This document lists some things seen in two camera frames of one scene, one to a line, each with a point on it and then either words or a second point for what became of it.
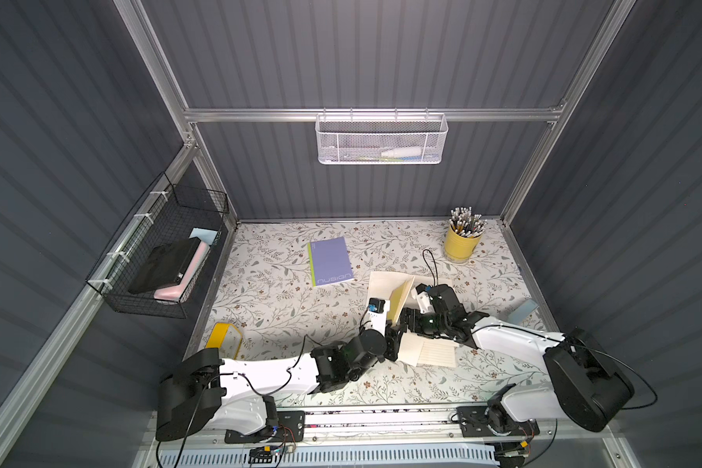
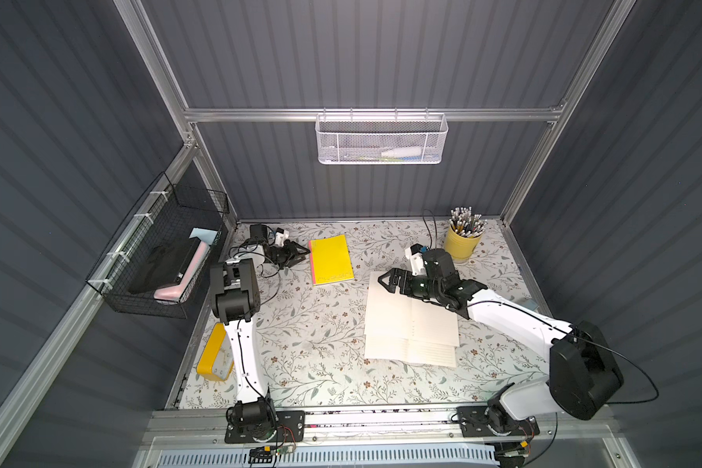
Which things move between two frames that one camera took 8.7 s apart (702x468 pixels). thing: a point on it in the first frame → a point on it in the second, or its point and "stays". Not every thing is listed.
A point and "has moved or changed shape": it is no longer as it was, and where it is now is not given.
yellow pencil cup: x=459 y=249 stays
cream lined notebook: x=411 y=348 has moved or changed shape
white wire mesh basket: x=381 y=138 stays
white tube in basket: x=412 y=151 stays
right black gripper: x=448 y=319 → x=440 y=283
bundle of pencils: x=465 y=223 stays
